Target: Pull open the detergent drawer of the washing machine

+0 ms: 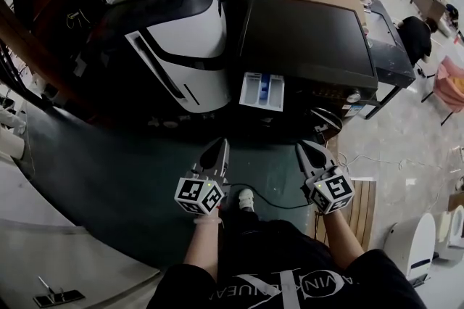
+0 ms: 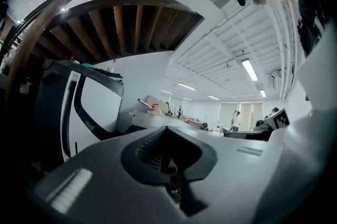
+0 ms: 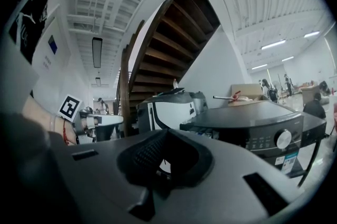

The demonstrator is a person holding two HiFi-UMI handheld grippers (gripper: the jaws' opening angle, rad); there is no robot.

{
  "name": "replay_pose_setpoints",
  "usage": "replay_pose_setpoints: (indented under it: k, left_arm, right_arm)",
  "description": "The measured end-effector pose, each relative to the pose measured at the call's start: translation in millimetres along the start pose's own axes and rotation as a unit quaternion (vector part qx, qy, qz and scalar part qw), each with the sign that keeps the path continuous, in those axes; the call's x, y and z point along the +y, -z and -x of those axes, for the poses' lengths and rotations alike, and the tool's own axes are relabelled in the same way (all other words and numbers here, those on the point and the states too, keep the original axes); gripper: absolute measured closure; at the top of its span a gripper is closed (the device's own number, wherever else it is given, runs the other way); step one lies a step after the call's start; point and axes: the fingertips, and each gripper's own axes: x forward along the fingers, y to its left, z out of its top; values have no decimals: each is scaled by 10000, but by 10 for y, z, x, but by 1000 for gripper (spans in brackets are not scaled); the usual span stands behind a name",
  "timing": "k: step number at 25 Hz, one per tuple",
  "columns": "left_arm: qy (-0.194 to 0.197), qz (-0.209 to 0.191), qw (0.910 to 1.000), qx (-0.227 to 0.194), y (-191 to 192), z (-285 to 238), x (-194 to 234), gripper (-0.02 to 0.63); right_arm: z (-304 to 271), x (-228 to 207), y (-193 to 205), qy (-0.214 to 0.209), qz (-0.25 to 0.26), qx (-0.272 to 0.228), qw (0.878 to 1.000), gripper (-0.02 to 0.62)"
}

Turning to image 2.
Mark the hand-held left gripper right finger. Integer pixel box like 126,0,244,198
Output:
166,127,282,224

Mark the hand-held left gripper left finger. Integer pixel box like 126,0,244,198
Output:
33,127,185,224

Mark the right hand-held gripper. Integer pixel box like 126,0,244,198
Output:
264,108,291,130

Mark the white and black machine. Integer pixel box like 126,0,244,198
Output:
34,59,125,166

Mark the large cardboard box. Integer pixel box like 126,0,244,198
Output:
145,94,170,114

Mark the person's black t-shirt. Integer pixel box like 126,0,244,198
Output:
285,0,337,58

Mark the wooden spiral staircase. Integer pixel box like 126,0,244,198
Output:
5,0,206,124

